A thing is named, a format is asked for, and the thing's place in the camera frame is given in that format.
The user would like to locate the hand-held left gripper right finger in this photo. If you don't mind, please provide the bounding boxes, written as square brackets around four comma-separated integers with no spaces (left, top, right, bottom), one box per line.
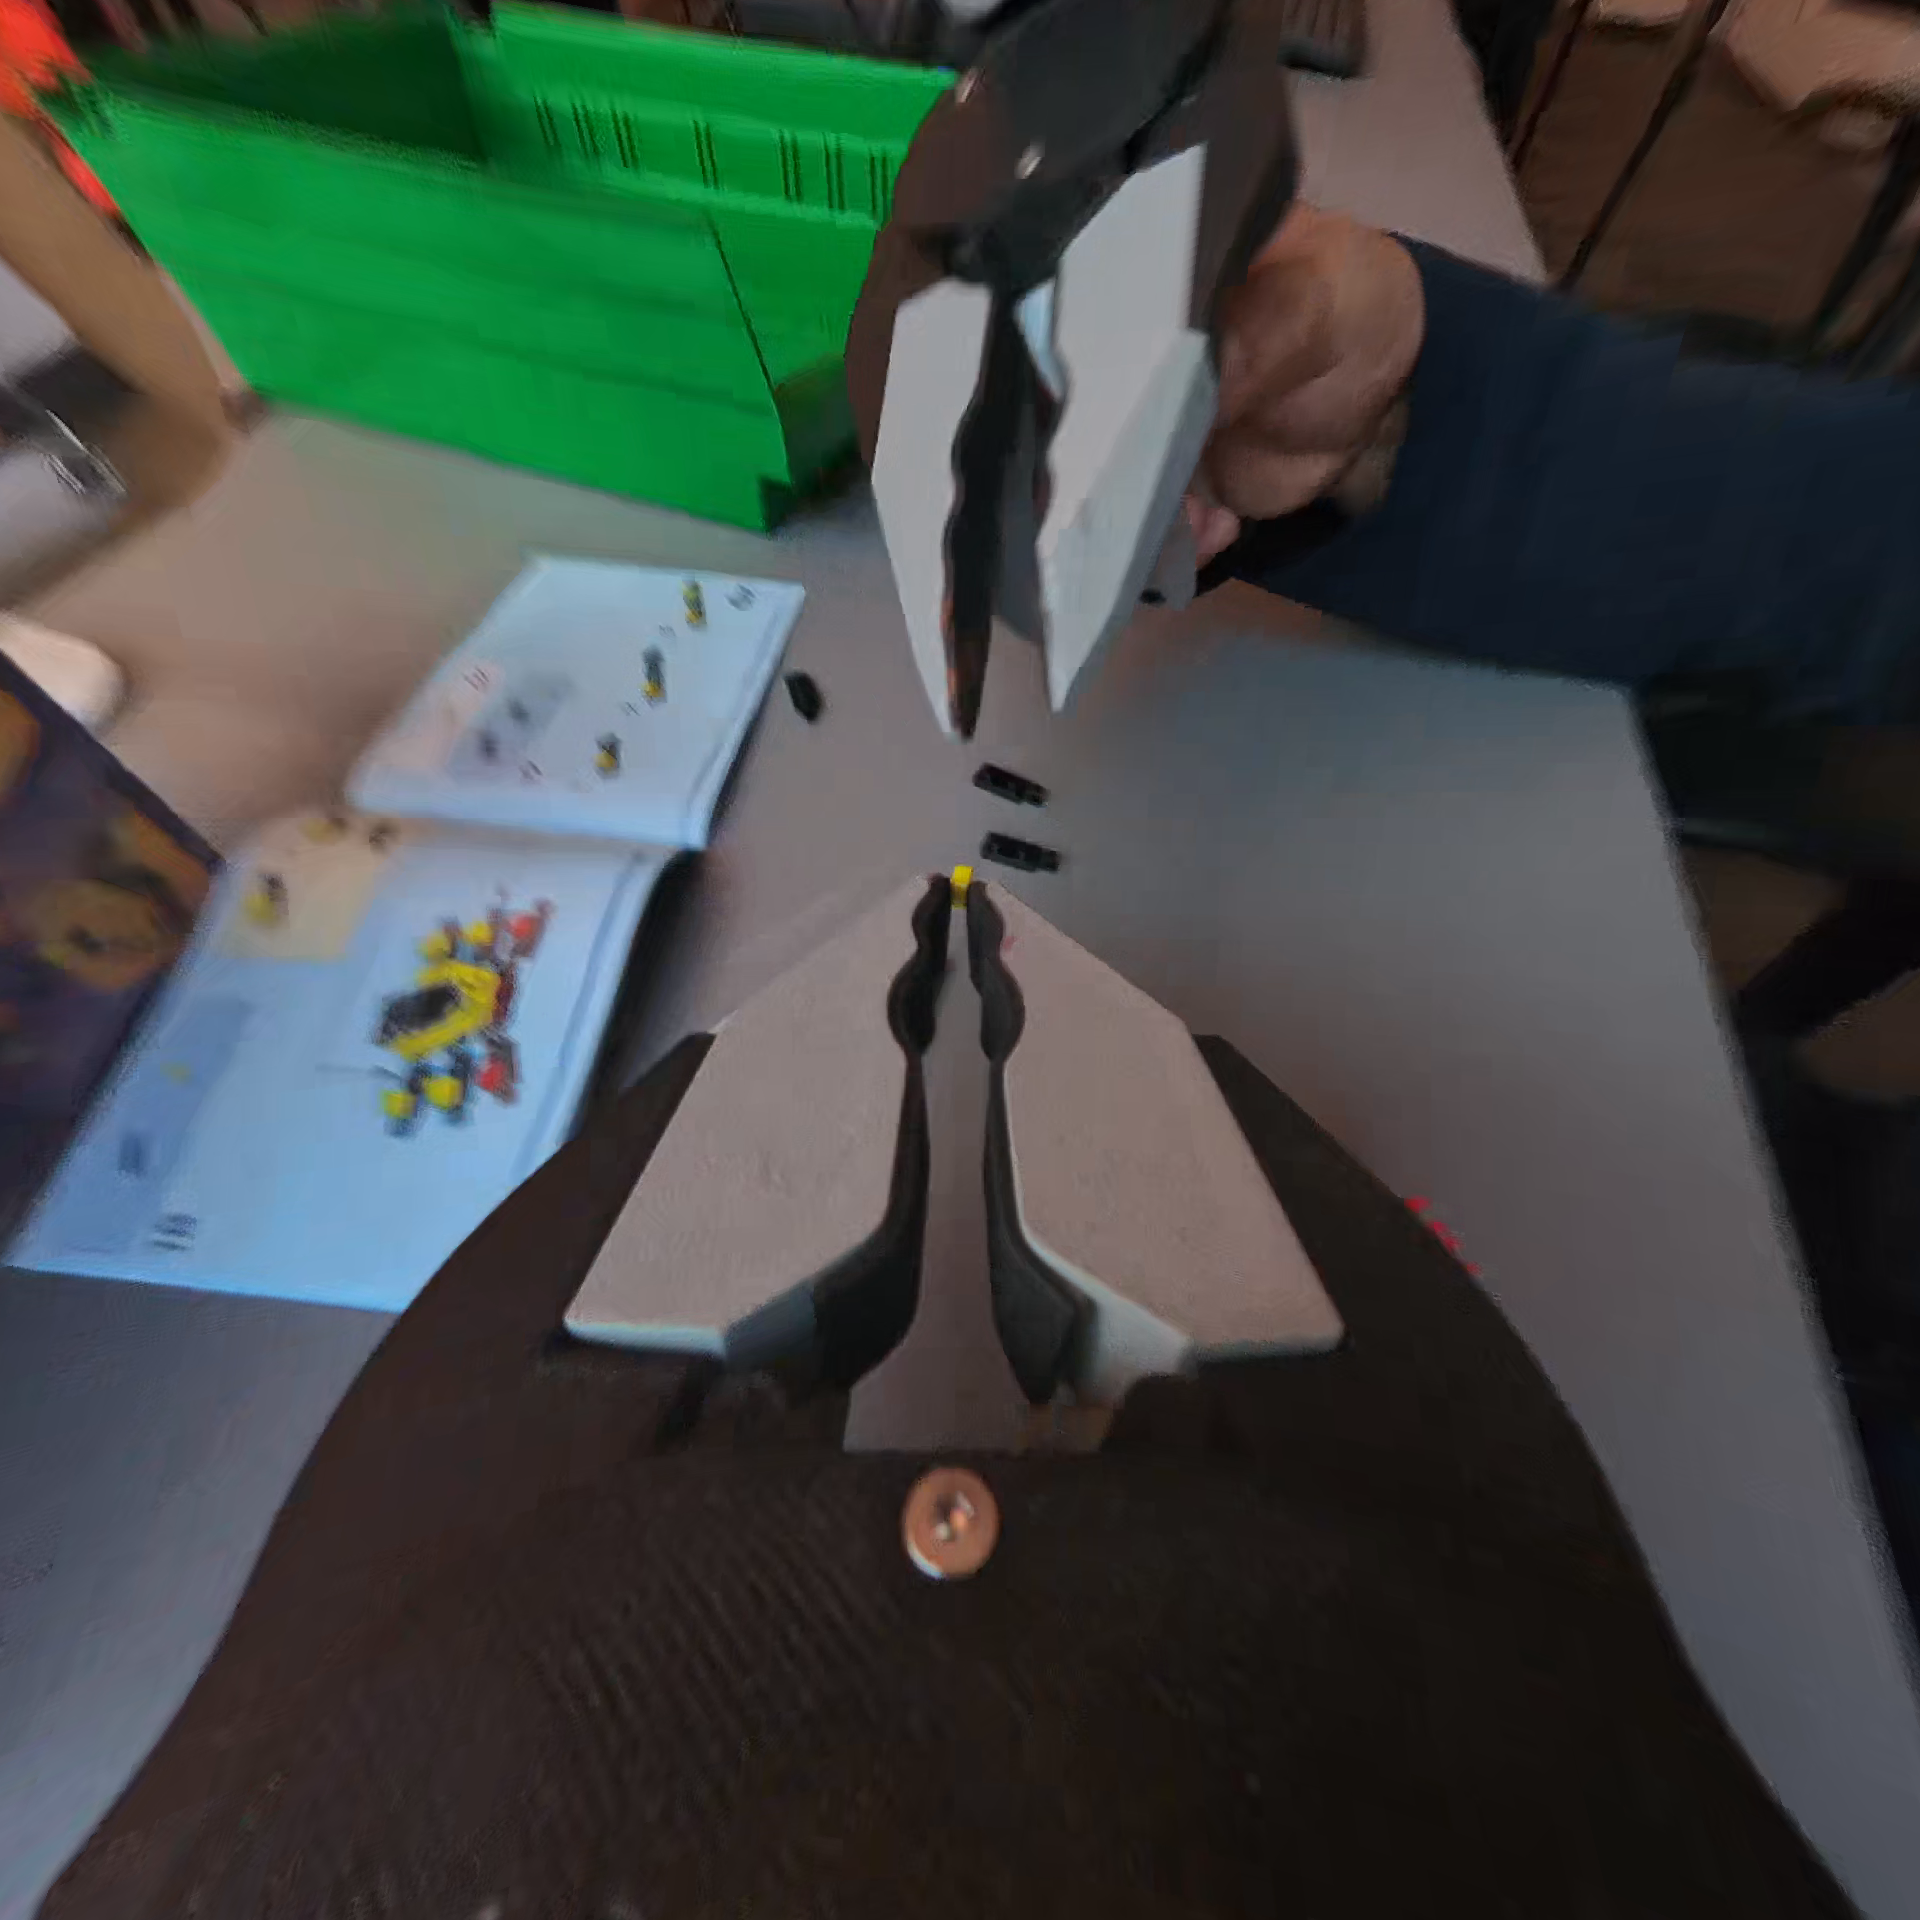
[964,876,1347,1408]

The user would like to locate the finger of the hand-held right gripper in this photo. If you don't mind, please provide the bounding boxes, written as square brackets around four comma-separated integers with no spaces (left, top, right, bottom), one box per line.
[870,283,1040,745]
[1015,143,1219,719]

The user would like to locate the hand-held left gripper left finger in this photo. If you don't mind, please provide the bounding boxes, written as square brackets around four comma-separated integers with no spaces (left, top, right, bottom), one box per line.
[563,874,953,1392]

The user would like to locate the lego instruction booklet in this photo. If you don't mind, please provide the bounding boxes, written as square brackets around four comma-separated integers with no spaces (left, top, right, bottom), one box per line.
[5,554,811,1315]

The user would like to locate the purple lego set box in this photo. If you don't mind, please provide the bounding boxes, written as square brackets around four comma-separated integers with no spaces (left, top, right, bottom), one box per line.
[0,652,227,1249]

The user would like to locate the person's right hand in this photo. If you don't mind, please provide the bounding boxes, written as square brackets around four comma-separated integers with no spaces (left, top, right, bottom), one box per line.
[1191,202,1429,560]

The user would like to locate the green plastic bin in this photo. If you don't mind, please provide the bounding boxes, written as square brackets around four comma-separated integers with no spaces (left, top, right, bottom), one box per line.
[65,0,962,535]

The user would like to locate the brown wooden furniture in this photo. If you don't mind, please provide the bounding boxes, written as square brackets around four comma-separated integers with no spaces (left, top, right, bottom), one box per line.
[1439,0,1920,362]

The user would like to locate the person's dark clothed body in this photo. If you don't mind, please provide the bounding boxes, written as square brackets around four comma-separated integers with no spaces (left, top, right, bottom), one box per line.
[1641,674,1920,1518]

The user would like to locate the wooden clipboard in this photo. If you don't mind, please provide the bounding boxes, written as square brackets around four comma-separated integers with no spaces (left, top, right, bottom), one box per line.
[0,113,275,602]

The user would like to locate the white rounded board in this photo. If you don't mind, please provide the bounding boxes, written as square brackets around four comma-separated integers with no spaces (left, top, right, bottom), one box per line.
[0,614,130,733]

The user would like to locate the orange red patterned object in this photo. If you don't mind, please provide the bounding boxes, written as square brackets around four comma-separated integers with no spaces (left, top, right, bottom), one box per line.
[0,0,121,220]

